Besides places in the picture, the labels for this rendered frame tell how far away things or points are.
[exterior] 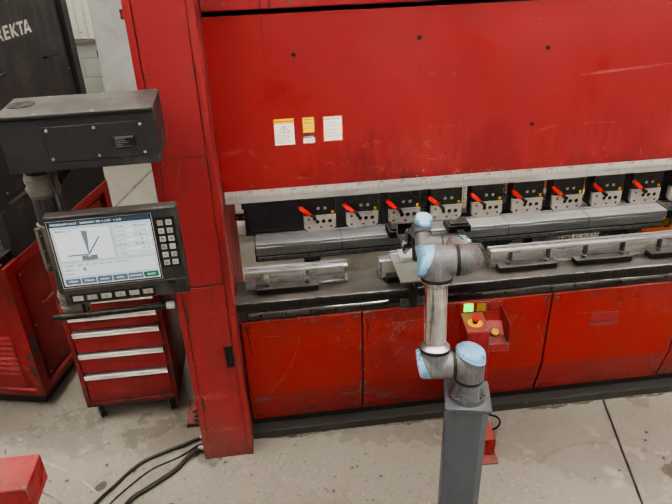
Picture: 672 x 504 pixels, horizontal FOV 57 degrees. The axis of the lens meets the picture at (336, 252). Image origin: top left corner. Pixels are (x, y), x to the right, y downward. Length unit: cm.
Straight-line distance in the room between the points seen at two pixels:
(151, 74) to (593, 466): 275
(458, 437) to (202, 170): 148
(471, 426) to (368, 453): 94
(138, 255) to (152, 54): 73
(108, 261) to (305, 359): 123
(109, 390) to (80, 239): 151
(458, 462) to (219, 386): 118
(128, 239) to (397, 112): 125
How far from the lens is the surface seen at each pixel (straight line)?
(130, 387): 367
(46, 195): 244
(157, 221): 228
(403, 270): 293
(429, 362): 241
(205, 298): 284
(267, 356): 316
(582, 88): 304
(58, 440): 386
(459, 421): 259
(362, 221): 293
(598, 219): 369
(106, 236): 234
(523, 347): 346
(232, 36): 264
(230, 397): 319
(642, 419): 389
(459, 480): 283
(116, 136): 221
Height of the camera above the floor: 249
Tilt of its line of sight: 29 degrees down
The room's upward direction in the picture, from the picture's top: 2 degrees counter-clockwise
